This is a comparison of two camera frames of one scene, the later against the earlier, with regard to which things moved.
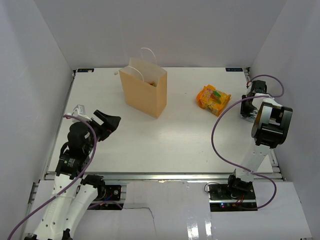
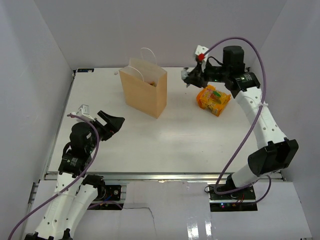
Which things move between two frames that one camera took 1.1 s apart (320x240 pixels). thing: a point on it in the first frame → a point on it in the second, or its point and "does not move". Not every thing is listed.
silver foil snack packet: x=251 y=118 → x=184 y=73
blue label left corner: x=85 y=70 does not move
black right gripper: x=244 y=111 → x=195 y=77
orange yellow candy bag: x=212 y=99 does not move
